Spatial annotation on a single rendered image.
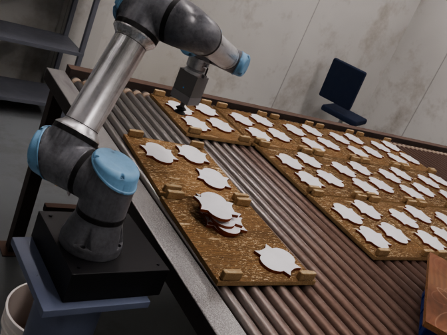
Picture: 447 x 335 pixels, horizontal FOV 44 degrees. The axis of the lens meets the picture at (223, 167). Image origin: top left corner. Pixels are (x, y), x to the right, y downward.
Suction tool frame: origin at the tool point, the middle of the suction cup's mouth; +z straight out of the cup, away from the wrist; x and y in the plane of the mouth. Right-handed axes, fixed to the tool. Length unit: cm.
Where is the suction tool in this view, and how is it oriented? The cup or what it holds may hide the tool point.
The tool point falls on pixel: (179, 112)
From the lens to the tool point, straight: 196.0
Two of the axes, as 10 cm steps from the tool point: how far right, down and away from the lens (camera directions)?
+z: -3.7, 8.6, 3.6
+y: -7.3, -5.1, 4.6
